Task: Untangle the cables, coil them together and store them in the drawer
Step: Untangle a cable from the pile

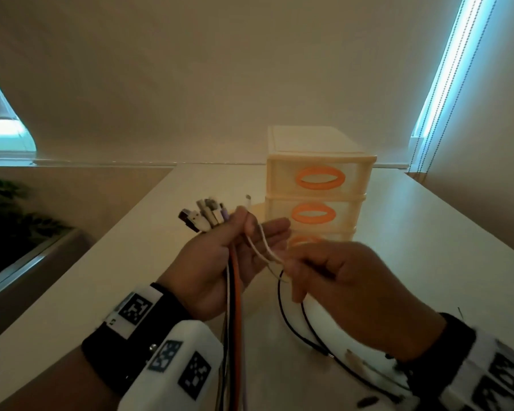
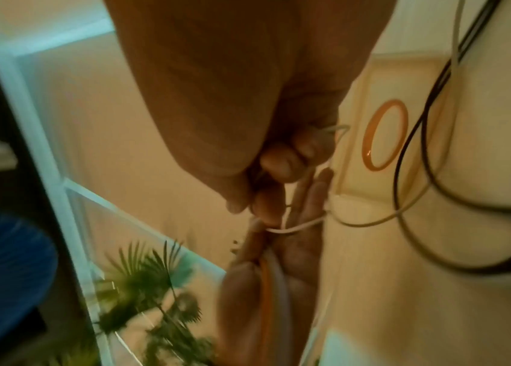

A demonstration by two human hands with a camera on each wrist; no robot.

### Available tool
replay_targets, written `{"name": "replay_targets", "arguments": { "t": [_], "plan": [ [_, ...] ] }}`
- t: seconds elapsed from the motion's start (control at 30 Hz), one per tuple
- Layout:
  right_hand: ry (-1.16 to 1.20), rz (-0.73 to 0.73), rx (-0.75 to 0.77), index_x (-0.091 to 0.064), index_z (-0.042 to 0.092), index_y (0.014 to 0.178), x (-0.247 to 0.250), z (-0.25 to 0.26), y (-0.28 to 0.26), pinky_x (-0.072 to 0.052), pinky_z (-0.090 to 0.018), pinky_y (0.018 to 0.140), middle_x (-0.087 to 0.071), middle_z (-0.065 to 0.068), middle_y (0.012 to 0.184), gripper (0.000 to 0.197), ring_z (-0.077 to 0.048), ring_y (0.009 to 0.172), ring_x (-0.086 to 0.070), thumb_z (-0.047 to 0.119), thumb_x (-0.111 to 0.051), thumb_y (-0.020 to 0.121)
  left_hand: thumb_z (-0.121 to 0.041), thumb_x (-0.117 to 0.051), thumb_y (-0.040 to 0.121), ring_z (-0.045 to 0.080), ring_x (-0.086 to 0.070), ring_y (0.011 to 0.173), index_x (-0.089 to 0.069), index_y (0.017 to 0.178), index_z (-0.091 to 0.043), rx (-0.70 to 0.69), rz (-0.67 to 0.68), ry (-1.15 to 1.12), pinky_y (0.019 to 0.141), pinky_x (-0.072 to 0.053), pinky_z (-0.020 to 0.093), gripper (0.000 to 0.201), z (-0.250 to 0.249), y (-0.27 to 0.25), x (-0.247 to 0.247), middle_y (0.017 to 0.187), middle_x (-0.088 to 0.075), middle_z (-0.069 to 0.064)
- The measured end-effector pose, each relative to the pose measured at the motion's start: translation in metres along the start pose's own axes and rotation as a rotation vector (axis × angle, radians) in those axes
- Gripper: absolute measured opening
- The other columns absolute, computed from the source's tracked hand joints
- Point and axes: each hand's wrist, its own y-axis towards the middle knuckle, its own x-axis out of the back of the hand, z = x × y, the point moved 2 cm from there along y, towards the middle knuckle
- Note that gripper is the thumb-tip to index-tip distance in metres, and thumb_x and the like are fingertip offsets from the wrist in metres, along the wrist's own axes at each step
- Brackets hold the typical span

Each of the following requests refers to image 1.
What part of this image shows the person's left hand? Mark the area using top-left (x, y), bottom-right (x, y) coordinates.
top-left (158, 205), bottom-right (293, 321)

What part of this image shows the orange cable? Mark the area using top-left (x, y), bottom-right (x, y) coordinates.
top-left (231, 248), bottom-right (244, 411)

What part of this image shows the bright window corner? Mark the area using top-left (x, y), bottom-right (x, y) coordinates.
top-left (0, 57), bottom-right (38, 166)

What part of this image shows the cream white USB cable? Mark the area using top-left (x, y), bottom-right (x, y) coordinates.
top-left (195, 200), bottom-right (231, 411)

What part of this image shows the person's left forearm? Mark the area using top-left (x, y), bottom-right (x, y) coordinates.
top-left (0, 350), bottom-right (125, 411)

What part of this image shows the bundle of cables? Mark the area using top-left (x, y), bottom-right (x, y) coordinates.
top-left (178, 208), bottom-right (237, 411)
top-left (216, 312), bottom-right (240, 411)

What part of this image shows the black cable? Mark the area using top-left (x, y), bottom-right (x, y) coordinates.
top-left (277, 269), bottom-right (410, 403)

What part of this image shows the bright narrow window strip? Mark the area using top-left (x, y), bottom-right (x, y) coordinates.
top-left (408, 0), bottom-right (501, 172)

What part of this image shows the beaded blind pull chain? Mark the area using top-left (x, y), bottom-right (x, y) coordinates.
top-left (408, 0), bottom-right (501, 174)

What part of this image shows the person's right hand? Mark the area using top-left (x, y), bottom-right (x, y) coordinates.
top-left (282, 240), bottom-right (449, 363)

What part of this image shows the cream three-drawer organiser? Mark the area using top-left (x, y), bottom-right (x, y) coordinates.
top-left (267, 126), bottom-right (379, 249)

